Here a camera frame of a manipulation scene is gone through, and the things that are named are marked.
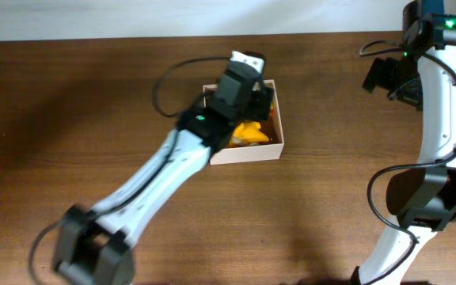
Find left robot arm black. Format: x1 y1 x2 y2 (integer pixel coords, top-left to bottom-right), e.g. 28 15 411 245
51 51 274 285

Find pink cardboard box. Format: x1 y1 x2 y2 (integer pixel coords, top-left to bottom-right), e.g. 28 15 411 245
210 79 284 165

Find orange rubber animal toy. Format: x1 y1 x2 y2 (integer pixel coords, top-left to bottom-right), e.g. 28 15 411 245
228 121 270 148

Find colourful puzzle cube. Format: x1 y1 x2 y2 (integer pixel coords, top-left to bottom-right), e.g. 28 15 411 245
268 102 275 120

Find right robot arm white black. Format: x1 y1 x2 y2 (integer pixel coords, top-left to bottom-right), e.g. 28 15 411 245
350 0 456 284

